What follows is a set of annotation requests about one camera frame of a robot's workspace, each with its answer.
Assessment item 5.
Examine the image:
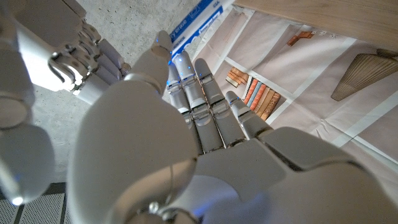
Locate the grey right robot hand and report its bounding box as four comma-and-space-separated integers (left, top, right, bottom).
0, 0, 133, 206

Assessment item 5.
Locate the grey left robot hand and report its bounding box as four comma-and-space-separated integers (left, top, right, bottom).
67, 30, 398, 224

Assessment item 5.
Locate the white blue marker pen body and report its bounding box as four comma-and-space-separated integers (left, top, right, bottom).
169, 0, 236, 60

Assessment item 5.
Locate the printed bookshelf backdrop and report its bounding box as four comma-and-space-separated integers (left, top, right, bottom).
161, 0, 398, 203

